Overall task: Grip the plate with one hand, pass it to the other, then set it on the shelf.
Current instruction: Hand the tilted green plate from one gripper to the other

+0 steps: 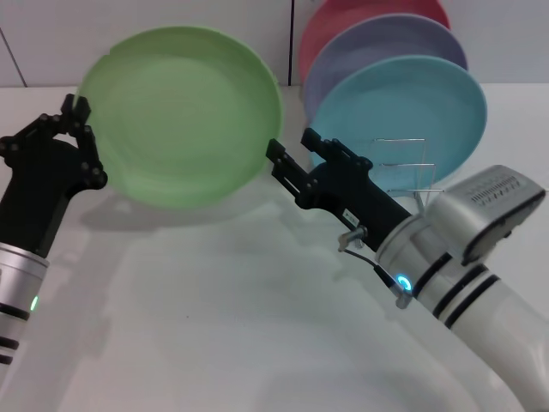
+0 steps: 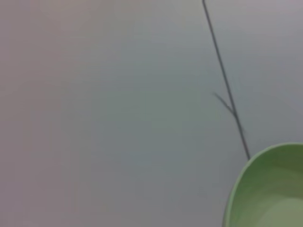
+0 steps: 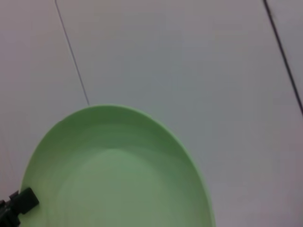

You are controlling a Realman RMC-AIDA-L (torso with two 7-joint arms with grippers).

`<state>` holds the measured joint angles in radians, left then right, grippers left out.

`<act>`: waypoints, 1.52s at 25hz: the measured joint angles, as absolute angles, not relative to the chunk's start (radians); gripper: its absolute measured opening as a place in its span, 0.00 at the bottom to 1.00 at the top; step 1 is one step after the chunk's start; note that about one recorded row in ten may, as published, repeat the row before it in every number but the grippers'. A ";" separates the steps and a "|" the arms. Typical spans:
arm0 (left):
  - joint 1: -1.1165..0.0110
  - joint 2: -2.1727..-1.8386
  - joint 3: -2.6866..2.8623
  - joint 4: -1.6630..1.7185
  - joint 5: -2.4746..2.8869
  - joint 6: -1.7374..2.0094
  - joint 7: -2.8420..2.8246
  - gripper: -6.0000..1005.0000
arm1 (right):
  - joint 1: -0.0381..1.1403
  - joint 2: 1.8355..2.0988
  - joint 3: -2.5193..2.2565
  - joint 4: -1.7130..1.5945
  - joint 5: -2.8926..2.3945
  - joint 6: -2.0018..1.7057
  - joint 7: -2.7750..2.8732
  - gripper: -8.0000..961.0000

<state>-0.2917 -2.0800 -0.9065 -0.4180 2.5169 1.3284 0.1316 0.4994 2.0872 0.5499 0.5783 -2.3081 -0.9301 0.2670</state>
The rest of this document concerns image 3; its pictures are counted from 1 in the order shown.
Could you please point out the green plastic plate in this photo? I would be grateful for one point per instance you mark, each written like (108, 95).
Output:
(123, 179)

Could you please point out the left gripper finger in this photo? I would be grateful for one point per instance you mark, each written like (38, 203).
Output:
(27, 201)

